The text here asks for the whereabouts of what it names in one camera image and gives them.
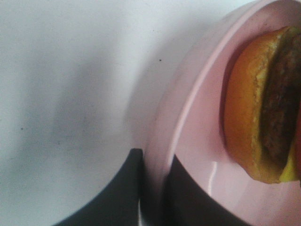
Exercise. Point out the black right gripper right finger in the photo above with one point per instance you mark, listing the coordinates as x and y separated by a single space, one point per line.
186 204

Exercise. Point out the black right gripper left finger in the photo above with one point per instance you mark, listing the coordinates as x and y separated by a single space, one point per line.
117 203

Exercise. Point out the pink round plate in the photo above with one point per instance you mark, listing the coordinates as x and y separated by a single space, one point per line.
188 124

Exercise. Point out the burger with lettuce and tomato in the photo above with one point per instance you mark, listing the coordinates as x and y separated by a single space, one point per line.
262 104

